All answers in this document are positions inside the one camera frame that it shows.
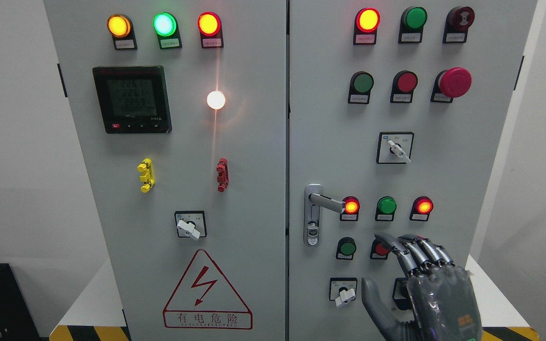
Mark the left door selector switch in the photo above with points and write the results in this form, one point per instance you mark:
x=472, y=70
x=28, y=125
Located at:
x=191, y=224

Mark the red push button upper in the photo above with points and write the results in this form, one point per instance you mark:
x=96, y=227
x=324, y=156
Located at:
x=403, y=86

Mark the green push button upper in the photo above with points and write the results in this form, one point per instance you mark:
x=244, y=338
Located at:
x=360, y=87

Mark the white platform with hazard stripes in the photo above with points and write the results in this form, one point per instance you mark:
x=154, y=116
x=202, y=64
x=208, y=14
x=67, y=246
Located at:
x=97, y=314

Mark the upper right selector switch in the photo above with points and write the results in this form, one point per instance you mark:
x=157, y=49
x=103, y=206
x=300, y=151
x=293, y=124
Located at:
x=394, y=147

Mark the grey left cabinet door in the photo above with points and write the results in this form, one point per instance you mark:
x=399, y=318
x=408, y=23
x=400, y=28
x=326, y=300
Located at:
x=246, y=223

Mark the black rotary knob switch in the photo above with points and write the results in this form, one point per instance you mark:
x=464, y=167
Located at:
x=400, y=294

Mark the red-orange indicator light top left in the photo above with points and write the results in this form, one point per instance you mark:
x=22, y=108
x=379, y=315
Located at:
x=210, y=27

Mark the red lit indicator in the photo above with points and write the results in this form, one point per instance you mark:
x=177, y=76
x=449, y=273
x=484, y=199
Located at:
x=350, y=209
x=367, y=21
x=421, y=209

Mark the red terminal connector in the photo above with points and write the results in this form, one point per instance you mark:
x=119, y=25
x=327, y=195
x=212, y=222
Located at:
x=222, y=174

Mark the red electric hazard warning sticker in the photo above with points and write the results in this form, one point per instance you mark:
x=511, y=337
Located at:
x=205, y=298

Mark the red push button lower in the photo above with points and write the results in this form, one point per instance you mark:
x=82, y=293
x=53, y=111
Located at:
x=378, y=251

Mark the red lit indicator lower right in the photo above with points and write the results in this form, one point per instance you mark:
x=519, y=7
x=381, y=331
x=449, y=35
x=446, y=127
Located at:
x=421, y=209

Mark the green indicator light lower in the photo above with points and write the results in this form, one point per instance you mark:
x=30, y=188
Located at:
x=386, y=209

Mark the green indicator light top right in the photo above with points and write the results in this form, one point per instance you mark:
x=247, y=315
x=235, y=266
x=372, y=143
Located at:
x=411, y=25

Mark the silver door lock handle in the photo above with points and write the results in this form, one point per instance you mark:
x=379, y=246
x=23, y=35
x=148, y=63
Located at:
x=314, y=201

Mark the green lit indicator light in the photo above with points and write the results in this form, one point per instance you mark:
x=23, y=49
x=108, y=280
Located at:
x=167, y=30

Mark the red lit indicator top right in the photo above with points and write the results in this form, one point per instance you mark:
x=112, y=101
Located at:
x=367, y=21

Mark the red lit indicator lower left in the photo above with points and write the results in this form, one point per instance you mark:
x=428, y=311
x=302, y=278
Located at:
x=350, y=209

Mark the black digital power meter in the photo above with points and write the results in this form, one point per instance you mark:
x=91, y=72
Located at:
x=133, y=99

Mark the lower white selector switch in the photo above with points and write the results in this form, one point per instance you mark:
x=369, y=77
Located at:
x=342, y=290

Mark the white lit indicator light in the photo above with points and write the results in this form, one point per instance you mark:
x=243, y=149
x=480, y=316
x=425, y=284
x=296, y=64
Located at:
x=216, y=100

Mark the red emergency stop button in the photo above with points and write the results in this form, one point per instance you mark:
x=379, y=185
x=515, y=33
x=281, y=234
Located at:
x=450, y=84

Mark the yellow indicator light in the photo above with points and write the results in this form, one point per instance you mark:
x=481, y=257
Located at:
x=122, y=30

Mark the grey right cabinet door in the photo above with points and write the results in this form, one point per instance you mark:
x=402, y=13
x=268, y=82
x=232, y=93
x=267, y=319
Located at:
x=335, y=144

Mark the yellow terminal connector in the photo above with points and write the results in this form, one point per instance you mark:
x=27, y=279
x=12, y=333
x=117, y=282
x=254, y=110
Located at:
x=146, y=175

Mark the red push button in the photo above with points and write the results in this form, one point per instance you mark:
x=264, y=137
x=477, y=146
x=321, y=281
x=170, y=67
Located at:
x=403, y=86
x=378, y=251

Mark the dark red buzzer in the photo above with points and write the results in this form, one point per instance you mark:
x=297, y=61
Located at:
x=458, y=21

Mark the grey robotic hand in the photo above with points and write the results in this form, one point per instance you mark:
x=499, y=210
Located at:
x=442, y=296

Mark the grey cabinet door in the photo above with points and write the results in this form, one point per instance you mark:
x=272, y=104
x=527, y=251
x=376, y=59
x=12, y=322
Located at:
x=335, y=144
x=246, y=223

